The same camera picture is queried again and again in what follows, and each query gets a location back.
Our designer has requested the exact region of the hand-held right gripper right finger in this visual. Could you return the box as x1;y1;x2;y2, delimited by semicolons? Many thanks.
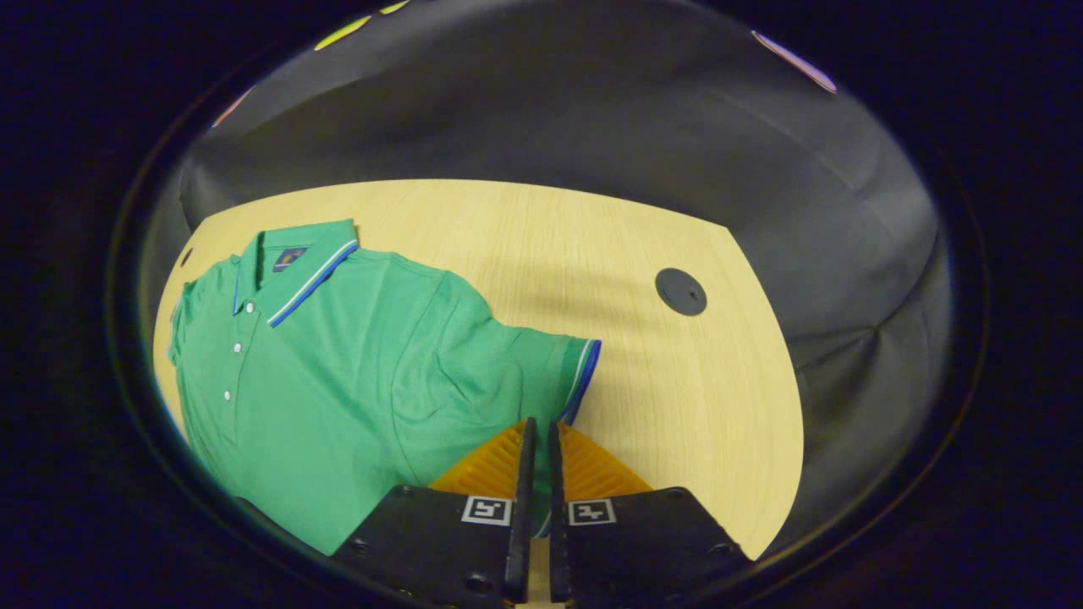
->
547;420;755;606

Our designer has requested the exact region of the green T-shirt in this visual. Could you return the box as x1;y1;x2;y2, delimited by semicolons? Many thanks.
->
168;218;602;557

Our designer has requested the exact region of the black backdrop cloth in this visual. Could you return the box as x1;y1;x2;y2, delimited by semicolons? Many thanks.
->
140;0;953;559

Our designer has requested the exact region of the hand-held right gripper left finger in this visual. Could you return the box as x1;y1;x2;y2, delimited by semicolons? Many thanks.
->
330;417;537;606

